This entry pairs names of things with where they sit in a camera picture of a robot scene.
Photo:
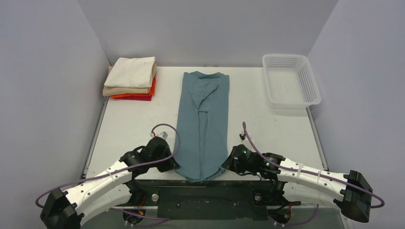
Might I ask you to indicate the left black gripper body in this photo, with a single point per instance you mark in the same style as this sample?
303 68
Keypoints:
169 162

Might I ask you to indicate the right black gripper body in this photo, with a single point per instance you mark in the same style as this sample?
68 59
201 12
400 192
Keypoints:
230 162

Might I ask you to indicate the teal blue t-shirt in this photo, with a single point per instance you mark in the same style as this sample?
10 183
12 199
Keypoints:
203 126

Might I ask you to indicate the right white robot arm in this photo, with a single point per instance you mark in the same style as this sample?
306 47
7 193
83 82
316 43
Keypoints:
294 182

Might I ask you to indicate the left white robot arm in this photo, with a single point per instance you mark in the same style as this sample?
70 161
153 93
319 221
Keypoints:
71 208

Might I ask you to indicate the folded magenta t-shirt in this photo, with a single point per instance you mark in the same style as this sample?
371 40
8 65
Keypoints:
137 98

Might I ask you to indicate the folded orange t-shirt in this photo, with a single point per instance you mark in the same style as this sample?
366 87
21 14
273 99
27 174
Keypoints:
124 95

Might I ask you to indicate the folded beige t-shirt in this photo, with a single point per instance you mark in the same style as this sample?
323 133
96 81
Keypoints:
149 91

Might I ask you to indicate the folded cream t-shirt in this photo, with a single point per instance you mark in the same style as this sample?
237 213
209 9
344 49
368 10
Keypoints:
131 73

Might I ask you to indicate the white plastic laundry basket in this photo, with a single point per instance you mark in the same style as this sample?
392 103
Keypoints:
290 81

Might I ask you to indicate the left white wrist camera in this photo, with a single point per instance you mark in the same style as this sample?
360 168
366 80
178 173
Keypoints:
163 135

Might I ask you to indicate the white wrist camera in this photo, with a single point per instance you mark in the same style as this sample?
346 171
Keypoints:
163 135
242 137

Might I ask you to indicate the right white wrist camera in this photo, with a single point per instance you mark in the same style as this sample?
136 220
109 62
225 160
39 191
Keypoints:
242 137

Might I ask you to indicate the black metal base frame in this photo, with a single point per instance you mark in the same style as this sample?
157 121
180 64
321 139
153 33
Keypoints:
212 200

